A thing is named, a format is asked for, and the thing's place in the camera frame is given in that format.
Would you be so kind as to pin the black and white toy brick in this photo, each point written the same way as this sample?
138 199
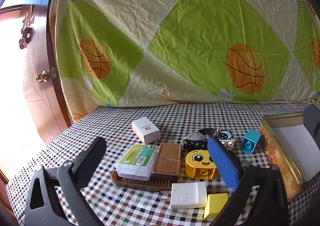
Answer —
225 135

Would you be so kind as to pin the brown comb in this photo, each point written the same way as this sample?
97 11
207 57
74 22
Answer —
140 184

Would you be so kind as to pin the yellow smiley toy brick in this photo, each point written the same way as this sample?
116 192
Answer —
197 163

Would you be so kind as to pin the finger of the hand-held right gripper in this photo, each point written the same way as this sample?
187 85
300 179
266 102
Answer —
312 122

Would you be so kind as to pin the hanging door ornament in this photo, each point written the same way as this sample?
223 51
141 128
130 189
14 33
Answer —
26 33

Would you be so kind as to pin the basketball printed blanket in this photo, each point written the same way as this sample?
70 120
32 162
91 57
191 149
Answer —
162 16

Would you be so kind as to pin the white rectangular block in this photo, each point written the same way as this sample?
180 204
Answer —
187 194

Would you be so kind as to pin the black and grey speckled object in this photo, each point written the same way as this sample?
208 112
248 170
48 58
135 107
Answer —
197 138

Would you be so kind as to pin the yellow rectangular block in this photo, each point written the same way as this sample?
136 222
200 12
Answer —
215 204

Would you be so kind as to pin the teal toy brick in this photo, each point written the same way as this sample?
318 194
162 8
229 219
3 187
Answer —
250 143

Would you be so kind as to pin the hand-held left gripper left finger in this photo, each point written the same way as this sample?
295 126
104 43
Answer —
90 161

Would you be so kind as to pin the golden tin box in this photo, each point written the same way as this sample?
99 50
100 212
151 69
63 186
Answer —
275 146

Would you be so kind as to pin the brass door knob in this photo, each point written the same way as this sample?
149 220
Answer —
42 76

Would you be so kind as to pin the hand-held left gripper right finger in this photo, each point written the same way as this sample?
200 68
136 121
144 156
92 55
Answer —
222 163

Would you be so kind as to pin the checkered tablecloth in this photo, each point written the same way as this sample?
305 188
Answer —
175 118

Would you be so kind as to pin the clear box with green label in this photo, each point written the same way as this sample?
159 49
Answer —
136 161

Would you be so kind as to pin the brown wooden door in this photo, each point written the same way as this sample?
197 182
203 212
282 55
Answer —
37 106

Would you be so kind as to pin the brown rubber-banded block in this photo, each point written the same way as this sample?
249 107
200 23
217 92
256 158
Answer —
166 158

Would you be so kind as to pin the small white box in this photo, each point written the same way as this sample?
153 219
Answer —
146 129

